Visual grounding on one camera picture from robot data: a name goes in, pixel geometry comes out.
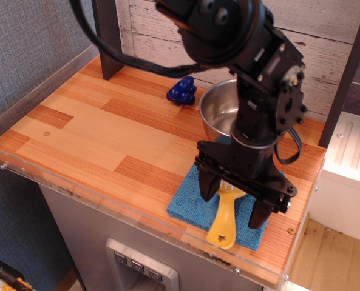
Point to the silver dispenser panel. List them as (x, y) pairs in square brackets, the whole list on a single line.
[(134, 270)]

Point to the yellow scrubber brush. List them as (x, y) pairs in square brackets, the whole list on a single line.
[(222, 233)]

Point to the white toy sink unit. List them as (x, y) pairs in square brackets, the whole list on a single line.
[(336, 201)]

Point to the blue toy grapes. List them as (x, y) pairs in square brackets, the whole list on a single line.
[(183, 92)]

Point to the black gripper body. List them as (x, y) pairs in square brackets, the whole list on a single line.
[(248, 169)]

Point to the blue folded cloth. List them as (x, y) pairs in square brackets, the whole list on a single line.
[(187, 205)]

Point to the stainless steel bowl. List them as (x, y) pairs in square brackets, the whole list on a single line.
[(233, 111)]

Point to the dark post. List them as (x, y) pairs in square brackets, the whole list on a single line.
[(107, 29), (341, 94)]

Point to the dark left post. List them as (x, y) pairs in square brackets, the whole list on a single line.
[(107, 29)]

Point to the clear acrylic guard rail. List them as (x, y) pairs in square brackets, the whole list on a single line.
[(136, 204)]

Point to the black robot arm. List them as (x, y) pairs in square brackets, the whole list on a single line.
[(241, 36)]

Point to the yellow object bottom left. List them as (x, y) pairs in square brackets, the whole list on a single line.
[(17, 285)]

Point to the dark right post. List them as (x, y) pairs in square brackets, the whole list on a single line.
[(341, 94)]

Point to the grey toy fridge cabinet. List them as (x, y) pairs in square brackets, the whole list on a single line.
[(85, 230)]

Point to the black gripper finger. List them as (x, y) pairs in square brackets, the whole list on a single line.
[(260, 213), (209, 183)]

